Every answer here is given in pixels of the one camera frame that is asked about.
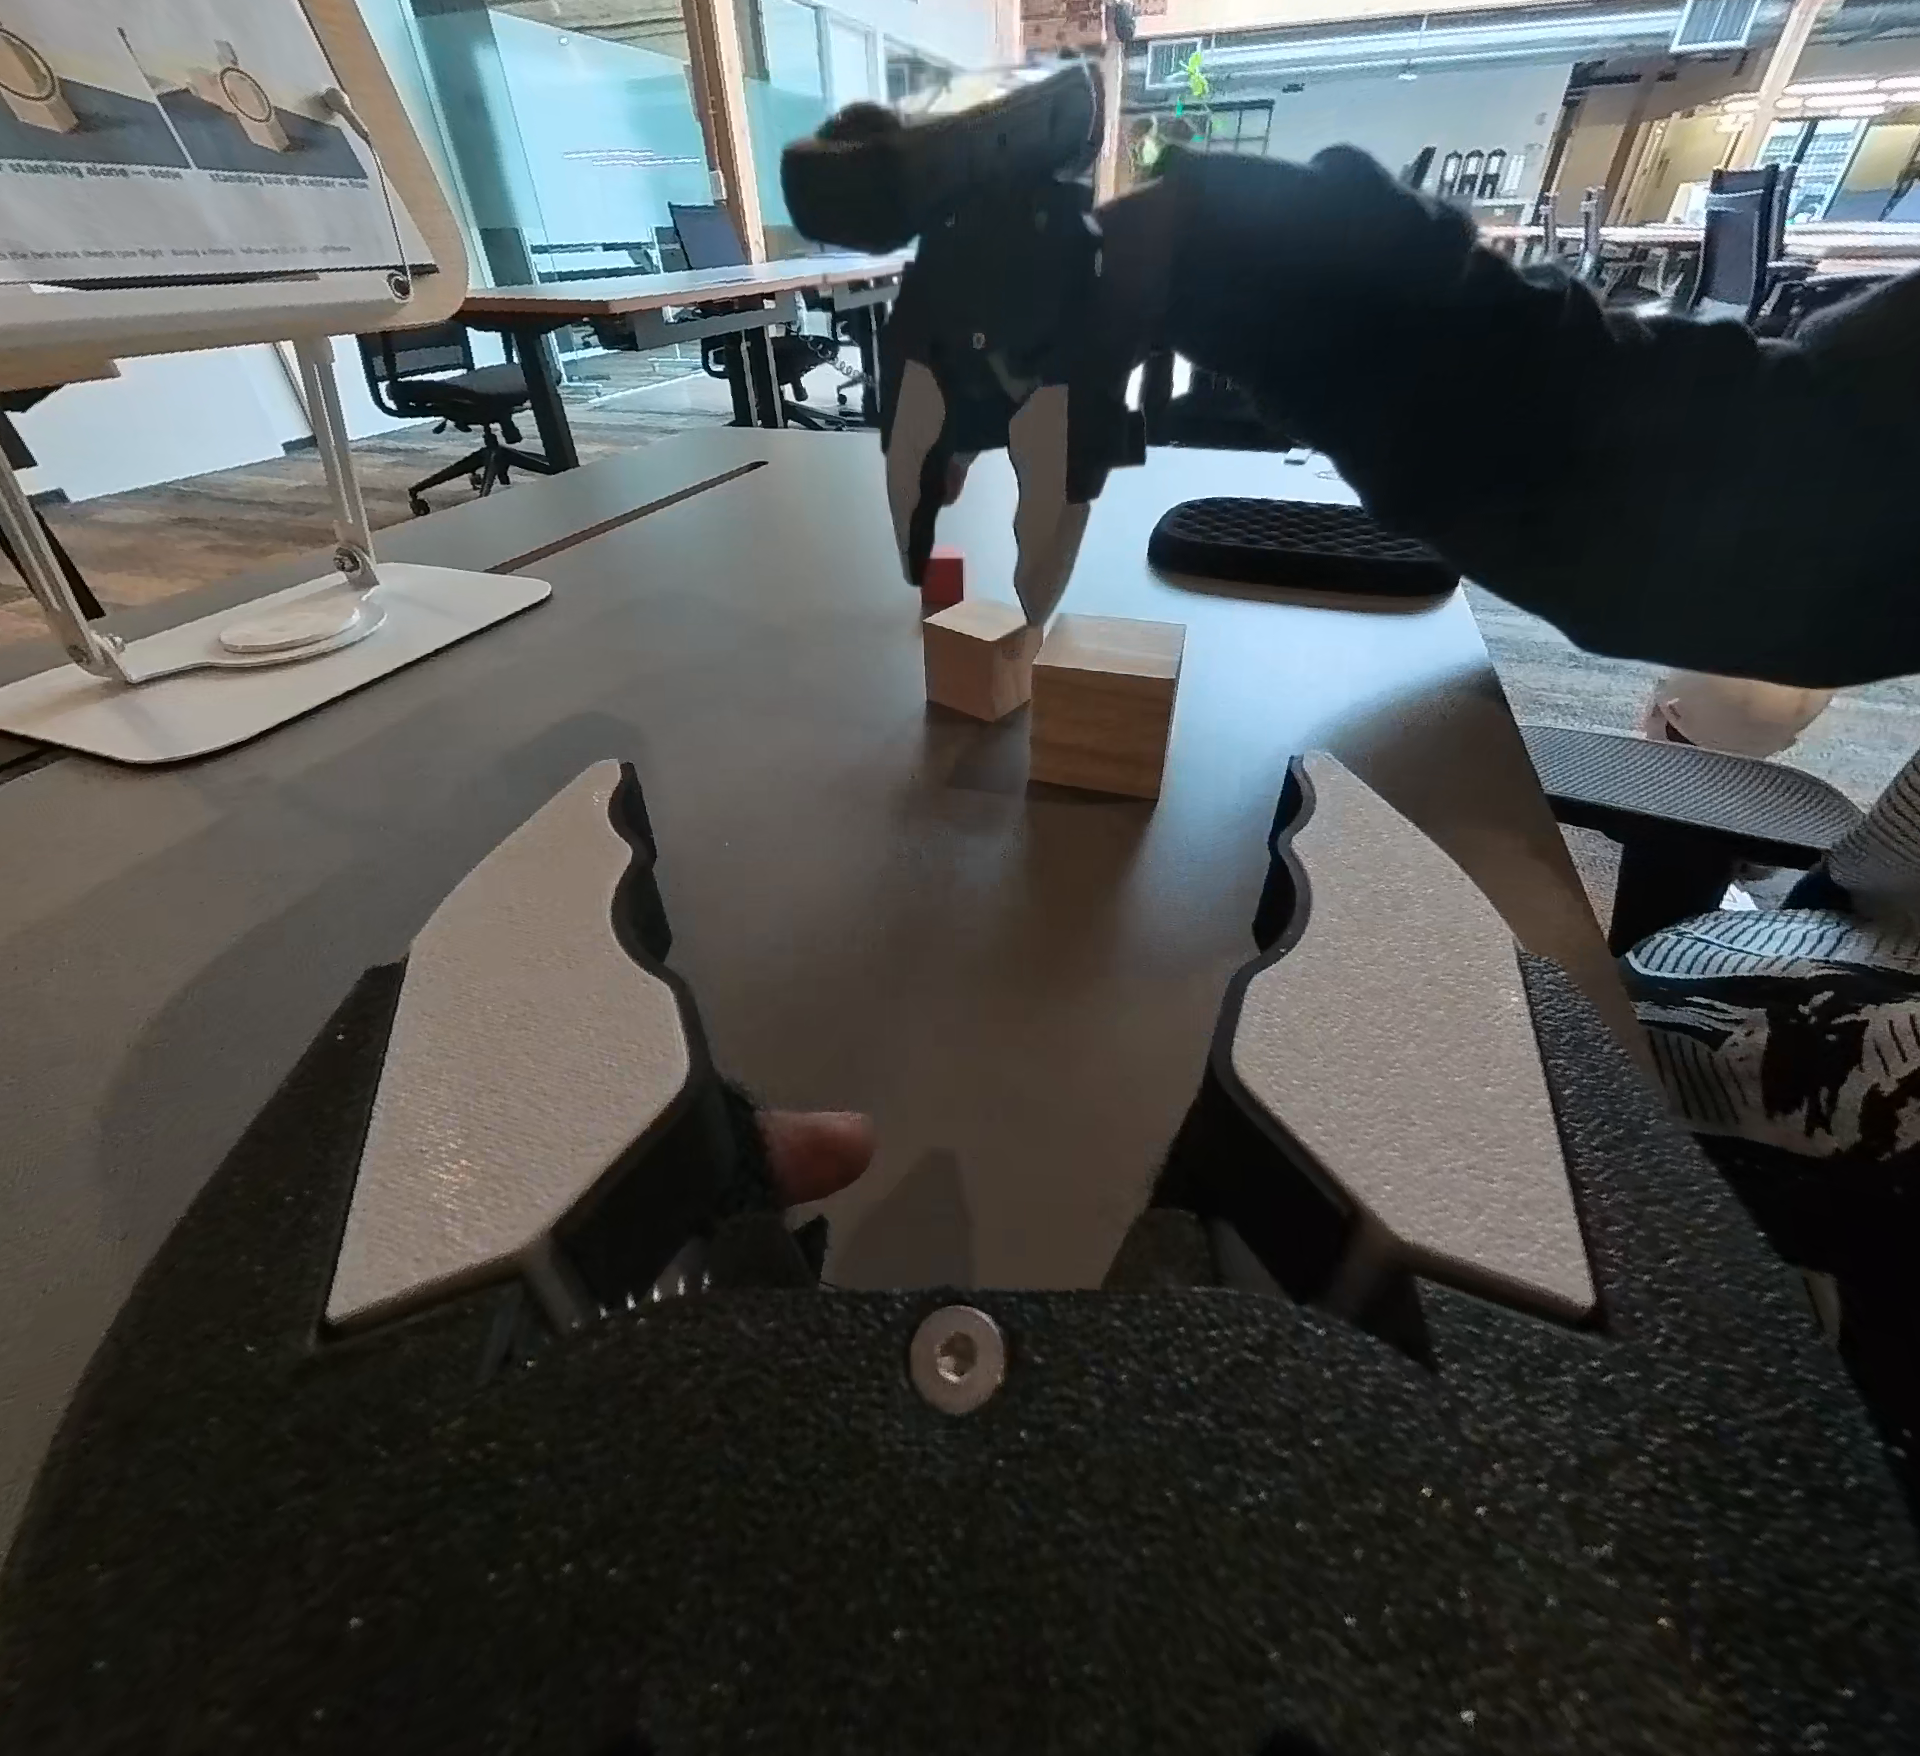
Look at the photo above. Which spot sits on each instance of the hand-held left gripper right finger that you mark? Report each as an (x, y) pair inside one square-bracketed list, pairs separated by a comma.
[(1410, 1053)]

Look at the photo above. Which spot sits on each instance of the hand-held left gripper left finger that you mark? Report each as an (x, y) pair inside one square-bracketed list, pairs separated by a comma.
[(510, 1066)]

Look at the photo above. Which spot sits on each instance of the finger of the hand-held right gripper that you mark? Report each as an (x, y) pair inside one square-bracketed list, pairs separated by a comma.
[(918, 451), (1051, 497)]

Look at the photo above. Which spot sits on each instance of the small red cube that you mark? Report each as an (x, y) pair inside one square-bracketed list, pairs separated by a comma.
[(943, 581)]

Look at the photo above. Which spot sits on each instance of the medium wooden cube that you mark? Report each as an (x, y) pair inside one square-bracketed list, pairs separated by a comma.
[(978, 662)]

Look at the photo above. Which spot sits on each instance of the large wooden cube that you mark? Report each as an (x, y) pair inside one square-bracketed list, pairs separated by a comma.
[(1108, 711)]

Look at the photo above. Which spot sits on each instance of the person's right forearm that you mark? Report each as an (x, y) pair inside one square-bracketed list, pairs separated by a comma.
[(1620, 438)]

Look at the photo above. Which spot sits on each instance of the black wrist rest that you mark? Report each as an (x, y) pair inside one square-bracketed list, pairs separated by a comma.
[(1306, 549)]

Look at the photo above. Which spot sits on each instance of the wooden office table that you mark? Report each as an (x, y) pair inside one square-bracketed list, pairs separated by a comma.
[(660, 287)]

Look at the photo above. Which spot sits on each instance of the black office chair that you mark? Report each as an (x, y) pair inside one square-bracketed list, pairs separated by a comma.
[(450, 392), (1680, 797)]

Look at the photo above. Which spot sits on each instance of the person's printed shirt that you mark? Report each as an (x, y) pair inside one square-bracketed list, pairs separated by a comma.
[(1802, 1037)]

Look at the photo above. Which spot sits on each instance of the white round object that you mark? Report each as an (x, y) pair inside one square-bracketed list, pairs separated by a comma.
[(1741, 711)]

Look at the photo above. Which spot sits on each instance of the white instruction sheet stand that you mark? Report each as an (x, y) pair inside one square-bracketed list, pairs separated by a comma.
[(407, 137)]

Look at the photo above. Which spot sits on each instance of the printed instruction sheet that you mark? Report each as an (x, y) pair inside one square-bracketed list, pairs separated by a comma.
[(167, 63)]

